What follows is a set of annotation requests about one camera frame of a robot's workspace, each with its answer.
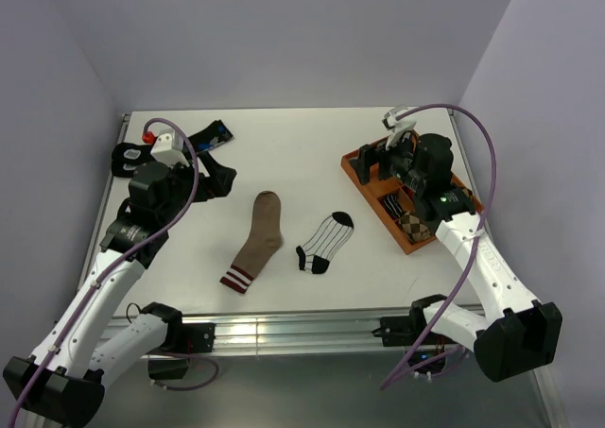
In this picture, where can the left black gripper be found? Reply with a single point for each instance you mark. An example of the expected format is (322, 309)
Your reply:
(217, 184)

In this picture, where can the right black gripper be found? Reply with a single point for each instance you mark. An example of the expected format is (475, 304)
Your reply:
(363, 163)

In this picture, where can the brown sock red stripes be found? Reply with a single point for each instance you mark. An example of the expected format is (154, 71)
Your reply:
(263, 241)

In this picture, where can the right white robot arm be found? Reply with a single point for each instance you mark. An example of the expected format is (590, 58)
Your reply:
(516, 332)

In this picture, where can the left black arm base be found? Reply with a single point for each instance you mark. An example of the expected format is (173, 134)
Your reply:
(185, 338)

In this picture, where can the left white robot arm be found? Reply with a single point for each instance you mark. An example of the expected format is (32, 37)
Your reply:
(66, 377)

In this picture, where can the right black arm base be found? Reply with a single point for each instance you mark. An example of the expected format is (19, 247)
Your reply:
(402, 331)

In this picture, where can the orange compartment tray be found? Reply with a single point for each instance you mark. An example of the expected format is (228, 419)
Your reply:
(431, 209)

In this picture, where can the black white striped rolled sock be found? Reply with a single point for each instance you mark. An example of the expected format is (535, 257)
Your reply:
(392, 206)

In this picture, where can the brown argyle rolled sock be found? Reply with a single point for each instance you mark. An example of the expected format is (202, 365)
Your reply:
(413, 228)

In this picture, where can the black blue patterned sock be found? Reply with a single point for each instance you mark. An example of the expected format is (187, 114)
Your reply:
(127, 156)

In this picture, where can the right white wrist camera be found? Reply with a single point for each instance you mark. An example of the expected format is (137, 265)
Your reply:
(398, 128)

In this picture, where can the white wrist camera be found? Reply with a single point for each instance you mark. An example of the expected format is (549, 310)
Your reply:
(168, 149)
(398, 128)

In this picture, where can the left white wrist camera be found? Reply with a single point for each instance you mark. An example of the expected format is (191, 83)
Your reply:
(168, 149)

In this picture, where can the aluminium table rail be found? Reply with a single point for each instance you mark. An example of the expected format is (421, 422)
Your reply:
(296, 333)

